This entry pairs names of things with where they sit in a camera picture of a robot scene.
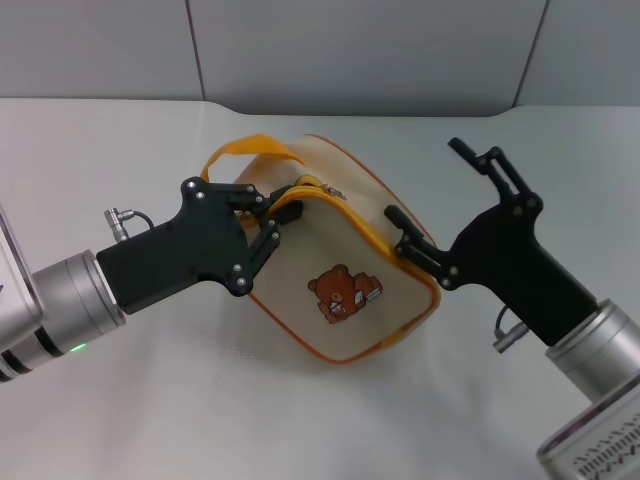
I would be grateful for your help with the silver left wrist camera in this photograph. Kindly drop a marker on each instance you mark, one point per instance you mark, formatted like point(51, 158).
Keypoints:
point(15, 280)

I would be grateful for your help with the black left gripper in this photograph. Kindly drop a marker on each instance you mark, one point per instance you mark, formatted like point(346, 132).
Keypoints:
point(190, 250)

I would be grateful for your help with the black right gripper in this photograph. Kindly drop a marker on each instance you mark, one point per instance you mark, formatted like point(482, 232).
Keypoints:
point(510, 250)

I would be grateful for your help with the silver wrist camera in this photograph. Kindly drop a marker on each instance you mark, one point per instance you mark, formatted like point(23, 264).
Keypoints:
point(600, 445)
point(15, 280)

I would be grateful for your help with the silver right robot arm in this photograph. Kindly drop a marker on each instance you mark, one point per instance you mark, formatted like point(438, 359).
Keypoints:
point(605, 345)

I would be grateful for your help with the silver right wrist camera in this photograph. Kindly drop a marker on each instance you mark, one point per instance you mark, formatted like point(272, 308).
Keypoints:
point(600, 445)

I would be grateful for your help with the beige orange bear food bag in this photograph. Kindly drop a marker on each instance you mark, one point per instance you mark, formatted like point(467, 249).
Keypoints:
point(310, 240)

